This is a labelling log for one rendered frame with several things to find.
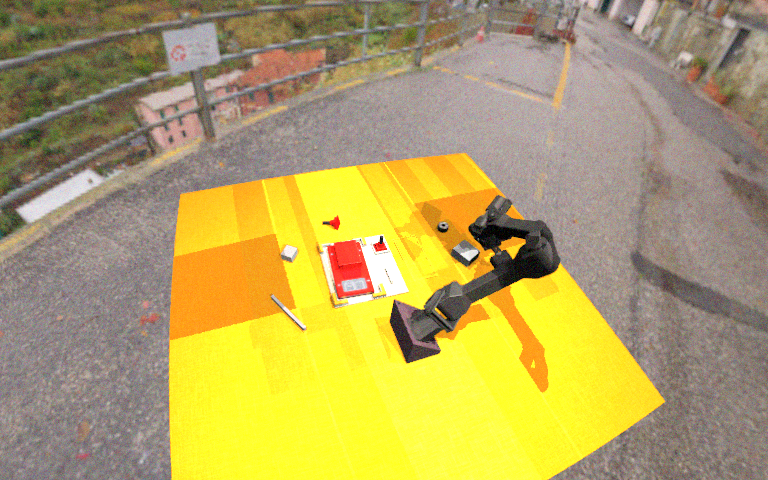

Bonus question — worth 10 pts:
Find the white cube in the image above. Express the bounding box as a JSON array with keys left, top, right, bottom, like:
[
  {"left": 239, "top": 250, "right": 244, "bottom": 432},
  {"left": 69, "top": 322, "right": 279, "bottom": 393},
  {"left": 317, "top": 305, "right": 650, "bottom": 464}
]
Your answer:
[{"left": 281, "top": 245, "right": 299, "bottom": 263}]

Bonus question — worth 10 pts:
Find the grey flat bar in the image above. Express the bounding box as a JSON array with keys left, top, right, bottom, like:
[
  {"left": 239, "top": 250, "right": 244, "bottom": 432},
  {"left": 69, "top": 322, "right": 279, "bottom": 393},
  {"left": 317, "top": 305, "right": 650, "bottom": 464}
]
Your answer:
[{"left": 270, "top": 295, "right": 307, "bottom": 331}]

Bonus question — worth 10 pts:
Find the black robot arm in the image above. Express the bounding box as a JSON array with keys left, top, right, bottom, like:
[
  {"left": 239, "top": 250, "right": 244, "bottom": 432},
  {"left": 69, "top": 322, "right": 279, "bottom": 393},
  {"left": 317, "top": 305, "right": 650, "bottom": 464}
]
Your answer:
[{"left": 407, "top": 195, "right": 561, "bottom": 343}]

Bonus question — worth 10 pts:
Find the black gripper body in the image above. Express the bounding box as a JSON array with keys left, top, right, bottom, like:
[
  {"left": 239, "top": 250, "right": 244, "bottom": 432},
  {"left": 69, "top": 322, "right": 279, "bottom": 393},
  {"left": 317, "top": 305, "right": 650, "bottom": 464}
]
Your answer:
[{"left": 468, "top": 221, "right": 512, "bottom": 268}]

